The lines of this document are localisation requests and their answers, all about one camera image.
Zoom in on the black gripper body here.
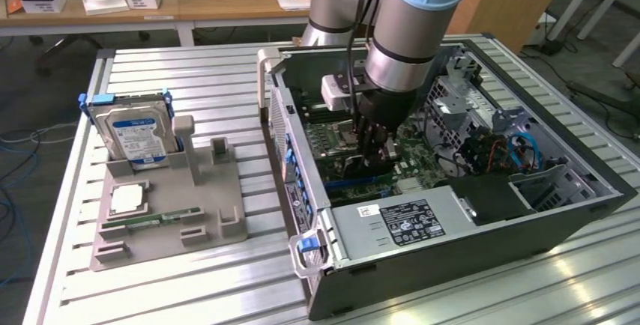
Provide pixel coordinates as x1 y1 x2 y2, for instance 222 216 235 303
355 89 417 132

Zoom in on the graphics card with metal bracket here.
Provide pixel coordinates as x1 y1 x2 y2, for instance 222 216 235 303
323 152 395 186

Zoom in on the CPU socket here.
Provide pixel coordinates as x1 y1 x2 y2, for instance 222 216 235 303
335 121 362 143

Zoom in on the green motherboard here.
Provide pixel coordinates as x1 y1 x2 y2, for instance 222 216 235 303
289 88 452 208

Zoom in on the silver chipset heatsink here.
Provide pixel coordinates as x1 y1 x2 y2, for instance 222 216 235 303
397 178 426 195

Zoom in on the blue expansion slot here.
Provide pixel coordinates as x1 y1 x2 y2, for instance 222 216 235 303
323 177 379 192

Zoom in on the metal disk bay cage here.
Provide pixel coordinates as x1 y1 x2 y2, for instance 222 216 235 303
422 76 501 154

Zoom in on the grey power supply unit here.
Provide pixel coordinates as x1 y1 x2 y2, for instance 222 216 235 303
329 186 476 261

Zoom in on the blue case latch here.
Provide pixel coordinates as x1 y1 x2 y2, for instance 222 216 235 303
295 237 321 254

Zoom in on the open black PC case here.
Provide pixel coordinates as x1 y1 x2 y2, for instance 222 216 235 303
255 38 639 322

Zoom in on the wooden cabinet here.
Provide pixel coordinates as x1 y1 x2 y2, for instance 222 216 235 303
439 0 574 52

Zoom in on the wooden desk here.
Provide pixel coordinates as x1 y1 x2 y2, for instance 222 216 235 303
0 0 452 47

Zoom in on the grey parts rack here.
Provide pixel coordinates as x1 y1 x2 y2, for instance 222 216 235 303
88 113 248 273

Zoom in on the hard disk in blue carrier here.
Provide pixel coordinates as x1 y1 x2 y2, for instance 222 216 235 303
77 91 176 171

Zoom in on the green RAM stick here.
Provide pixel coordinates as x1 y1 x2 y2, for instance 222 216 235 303
101 207 206 231

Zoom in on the silver CPU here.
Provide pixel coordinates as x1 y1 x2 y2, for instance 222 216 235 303
108 186 150 216

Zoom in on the white round container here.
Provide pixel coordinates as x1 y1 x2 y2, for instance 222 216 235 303
80 0 130 16

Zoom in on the white box with black lid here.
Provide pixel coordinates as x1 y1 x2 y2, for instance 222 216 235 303
13 0 69 14

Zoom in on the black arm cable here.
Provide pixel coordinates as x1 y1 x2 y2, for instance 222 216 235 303
345 0 383 131

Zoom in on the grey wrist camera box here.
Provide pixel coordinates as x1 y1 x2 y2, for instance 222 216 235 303
319 73 366 112

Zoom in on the red wire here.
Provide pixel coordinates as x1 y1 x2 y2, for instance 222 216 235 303
488 138 512 165

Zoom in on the blue wire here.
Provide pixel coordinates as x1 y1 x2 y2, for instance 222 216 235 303
506 132 546 172

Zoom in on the white table frame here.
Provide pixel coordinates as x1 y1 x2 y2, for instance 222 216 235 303
546 0 640 67

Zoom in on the blue floor cable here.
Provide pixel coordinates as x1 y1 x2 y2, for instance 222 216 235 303
0 141 41 288

